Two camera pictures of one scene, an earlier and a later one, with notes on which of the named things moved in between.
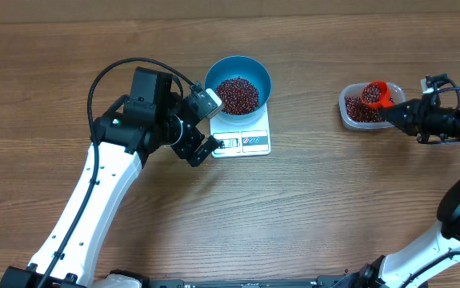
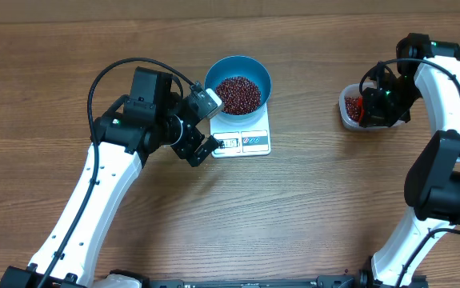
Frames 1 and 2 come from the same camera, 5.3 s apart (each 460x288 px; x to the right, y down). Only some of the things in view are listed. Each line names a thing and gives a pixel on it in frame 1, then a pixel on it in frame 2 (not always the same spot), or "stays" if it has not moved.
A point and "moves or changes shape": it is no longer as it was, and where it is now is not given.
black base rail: [206, 282] stays
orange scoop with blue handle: [377, 94] moves or changes shape
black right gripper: [418, 118] → [377, 116]
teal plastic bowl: [248, 68] stays
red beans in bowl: [238, 95] stays
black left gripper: [186, 150] stays
